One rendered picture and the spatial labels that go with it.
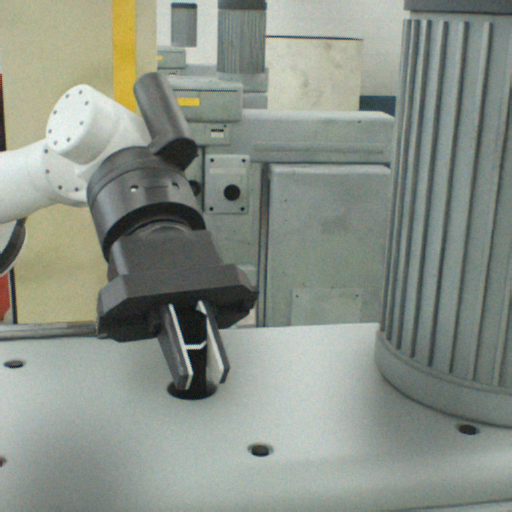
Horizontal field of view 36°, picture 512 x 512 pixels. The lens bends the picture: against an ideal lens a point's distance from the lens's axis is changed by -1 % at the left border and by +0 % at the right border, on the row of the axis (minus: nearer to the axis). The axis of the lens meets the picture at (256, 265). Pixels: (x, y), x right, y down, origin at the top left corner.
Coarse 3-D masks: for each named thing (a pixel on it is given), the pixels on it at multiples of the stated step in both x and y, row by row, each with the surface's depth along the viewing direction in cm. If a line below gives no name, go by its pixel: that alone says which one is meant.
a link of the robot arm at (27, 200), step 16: (32, 144) 77; (0, 160) 79; (16, 160) 77; (0, 176) 78; (16, 176) 77; (0, 192) 79; (16, 192) 78; (32, 192) 76; (0, 208) 80; (16, 208) 80; (32, 208) 80; (0, 224) 86; (16, 224) 88; (0, 240) 86; (16, 240) 87; (0, 256) 86
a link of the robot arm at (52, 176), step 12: (36, 144) 76; (36, 156) 75; (48, 156) 75; (60, 156) 76; (36, 168) 75; (48, 168) 75; (60, 168) 76; (72, 168) 77; (36, 180) 75; (48, 180) 74; (60, 180) 76; (72, 180) 77; (48, 192) 76; (60, 192) 75; (72, 192) 77; (84, 192) 77; (72, 204) 78; (84, 204) 77
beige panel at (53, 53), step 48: (0, 0) 205; (48, 0) 207; (96, 0) 209; (144, 0) 212; (0, 48) 209; (48, 48) 211; (96, 48) 213; (144, 48) 216; (48, 96) 215; (48, 240) 227; (96, 240) 230; (48, 288) 232; (96, 288) 234
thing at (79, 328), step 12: (12, 324) 68; (24, 324) 68; (36, 324) 68; (48, 324) 68; (60, 324) 68; (72, 324) 68; (84, 324) 69; (0, 336) 66; (12, 336) 67; (24, 336) 67; (36, 336) 67; (48, 336) 67; (60, 336) 67
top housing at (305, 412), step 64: (0, 384) 59; (64, 384) 59; (128, 384) 59; (256, 384) 60; (320, 384) 61; (384, 384) 61; (0, 448) 50; (64, 448) 51; (128, 448) 51; (192, 448) 51; (256, 448) 51; (320, 448) 52; (384, 448) 52; (448, 448) 52
